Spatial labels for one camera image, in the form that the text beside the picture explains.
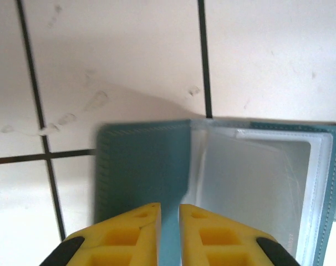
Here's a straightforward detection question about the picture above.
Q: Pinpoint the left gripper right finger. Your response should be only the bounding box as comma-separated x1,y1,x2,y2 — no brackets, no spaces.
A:
180,204,302,266

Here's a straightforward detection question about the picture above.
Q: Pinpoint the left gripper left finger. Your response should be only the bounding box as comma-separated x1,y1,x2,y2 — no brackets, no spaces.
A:
39,202,161,266

